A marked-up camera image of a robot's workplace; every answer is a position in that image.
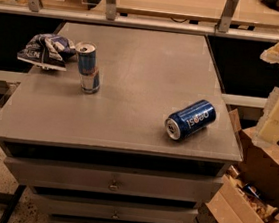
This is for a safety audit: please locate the blue pepsi can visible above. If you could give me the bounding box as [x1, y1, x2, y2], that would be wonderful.
[164, 100, 217, 141]

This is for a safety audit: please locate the red bull can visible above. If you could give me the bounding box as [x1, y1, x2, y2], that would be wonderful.
[75, 42, 100, 94]

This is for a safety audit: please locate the grey metal railing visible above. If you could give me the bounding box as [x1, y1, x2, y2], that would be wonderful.
[0, 0, 279, 42]

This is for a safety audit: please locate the open cardboard box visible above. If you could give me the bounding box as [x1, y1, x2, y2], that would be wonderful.
[207, 110, 279, 223]

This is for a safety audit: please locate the grey drawer cabinet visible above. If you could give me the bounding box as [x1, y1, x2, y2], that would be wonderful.
[0, 23, 241, 223]

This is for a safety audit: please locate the top drawer round knob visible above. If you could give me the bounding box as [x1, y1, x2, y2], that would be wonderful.
[108, 181, 119, 191]

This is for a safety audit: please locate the crumpled blue chip bag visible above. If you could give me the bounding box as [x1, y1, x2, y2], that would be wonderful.
[17, 33, 76, 71]

